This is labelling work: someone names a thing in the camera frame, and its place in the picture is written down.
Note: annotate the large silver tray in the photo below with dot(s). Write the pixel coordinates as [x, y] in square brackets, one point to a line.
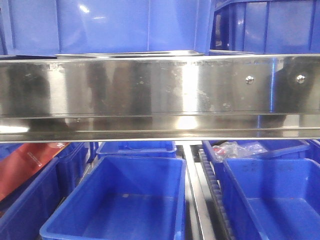
[146, 54]

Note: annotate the blue bin rear centre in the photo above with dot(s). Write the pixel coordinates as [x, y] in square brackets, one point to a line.
[149, 148]

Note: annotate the blue bin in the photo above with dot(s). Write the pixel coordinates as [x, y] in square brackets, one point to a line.
[272, 199]
[285, 149]
[124, 198]
[29, 209]
[149, 148]

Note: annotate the clear plastic bag with parts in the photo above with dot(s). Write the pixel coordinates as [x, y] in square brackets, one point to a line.
[233, 150]

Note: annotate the blue bin rear right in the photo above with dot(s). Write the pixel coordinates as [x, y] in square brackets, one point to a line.
[285, 149]

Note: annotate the blue bin lower centre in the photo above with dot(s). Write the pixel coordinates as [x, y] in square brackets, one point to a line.
[124, 198]

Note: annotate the roller conveyor track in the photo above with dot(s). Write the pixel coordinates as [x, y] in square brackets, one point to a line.
[206, 218]

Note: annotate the blue ribbed crate upper right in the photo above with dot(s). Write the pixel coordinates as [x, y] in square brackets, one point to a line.
[267, 26]

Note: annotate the red cardboard package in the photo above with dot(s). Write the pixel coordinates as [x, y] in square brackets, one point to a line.
[24, 162]

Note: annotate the blue bin lower right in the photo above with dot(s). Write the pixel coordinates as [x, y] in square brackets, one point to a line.
[272, 199]

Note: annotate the large blue crate upper left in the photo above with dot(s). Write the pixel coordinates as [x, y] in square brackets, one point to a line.
[51, 27]

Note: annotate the blue bin lower left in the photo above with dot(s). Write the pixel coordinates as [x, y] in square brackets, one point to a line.
[29, 209]

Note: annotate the left rail bolt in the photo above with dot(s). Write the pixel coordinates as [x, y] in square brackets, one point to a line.
[249, 80]

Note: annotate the rail bolt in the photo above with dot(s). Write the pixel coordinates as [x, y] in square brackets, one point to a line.
[249, 80]
[300, 79]

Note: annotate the stainless steel shelf rail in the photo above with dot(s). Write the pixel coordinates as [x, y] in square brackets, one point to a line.
[159, 98]

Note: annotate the right rail bolt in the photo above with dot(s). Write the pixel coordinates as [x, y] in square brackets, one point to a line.
[300, 79]

